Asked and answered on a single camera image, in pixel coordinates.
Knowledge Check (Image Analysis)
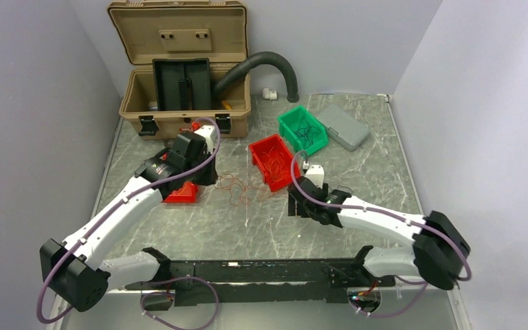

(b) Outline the tan plastic toolbox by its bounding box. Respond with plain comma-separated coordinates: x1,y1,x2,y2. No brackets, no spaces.
107,1,251,140

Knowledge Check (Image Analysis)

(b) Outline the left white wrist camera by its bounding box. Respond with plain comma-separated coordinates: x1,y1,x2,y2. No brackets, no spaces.
192,122,218,153

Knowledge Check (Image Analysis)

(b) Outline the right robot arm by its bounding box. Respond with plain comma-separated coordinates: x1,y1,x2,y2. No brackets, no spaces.
288,176,472,290

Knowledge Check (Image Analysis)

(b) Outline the black toolbox tray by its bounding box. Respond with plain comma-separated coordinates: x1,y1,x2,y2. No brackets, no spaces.
153,58,212,111

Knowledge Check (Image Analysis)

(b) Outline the grey plastic case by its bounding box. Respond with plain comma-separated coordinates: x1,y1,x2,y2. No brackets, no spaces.
316,105,370,151

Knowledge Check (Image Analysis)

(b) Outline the yellow item in toolbox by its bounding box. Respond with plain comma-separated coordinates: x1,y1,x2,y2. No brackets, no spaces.
221,100,232,110

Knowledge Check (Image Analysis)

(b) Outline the red plastic bin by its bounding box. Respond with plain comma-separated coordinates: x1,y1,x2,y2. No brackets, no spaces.
248,134,294,193
163,182,199,204

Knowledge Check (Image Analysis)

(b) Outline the green plastic bin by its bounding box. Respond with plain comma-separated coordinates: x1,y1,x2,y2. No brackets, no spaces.
277,106,329,156

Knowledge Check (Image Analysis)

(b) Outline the black corrugated hose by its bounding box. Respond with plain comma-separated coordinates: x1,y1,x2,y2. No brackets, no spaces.
214,51,300,104

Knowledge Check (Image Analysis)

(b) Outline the left red plastic bin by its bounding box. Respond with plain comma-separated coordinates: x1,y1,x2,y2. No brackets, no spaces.
163,182,199,204

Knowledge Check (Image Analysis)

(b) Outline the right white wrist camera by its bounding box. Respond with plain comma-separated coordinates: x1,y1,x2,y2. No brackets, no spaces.
305,164,325,188

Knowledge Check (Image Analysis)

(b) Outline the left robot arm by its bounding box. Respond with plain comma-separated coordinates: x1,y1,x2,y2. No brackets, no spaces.
39,125,219,312

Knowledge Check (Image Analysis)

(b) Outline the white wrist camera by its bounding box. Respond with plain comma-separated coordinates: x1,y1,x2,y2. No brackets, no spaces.
192,122,218,153
305,164,325,188

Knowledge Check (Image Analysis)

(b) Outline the orange wire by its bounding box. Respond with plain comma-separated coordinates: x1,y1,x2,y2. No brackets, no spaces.
212,145,297,208

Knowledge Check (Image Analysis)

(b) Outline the right red plastic bin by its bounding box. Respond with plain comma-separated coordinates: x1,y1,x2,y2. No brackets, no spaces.
248,134,294,193

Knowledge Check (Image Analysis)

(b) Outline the white pipe fitting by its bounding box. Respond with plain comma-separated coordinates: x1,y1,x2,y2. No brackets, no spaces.
262,88,278,100

